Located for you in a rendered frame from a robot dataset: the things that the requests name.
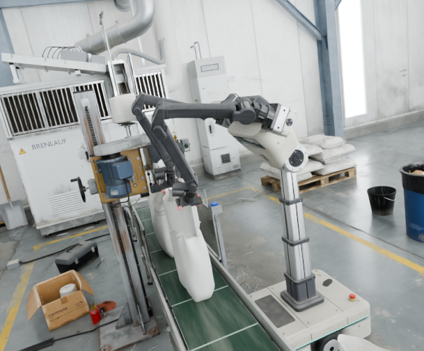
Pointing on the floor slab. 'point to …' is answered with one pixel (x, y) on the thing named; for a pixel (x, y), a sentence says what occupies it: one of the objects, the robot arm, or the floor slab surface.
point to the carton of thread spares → (65, 312)
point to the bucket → (381, 200)
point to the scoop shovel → (17, 213)
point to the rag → (106, 306)
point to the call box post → (221, 241)
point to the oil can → (95, 314)
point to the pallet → (311, 180)
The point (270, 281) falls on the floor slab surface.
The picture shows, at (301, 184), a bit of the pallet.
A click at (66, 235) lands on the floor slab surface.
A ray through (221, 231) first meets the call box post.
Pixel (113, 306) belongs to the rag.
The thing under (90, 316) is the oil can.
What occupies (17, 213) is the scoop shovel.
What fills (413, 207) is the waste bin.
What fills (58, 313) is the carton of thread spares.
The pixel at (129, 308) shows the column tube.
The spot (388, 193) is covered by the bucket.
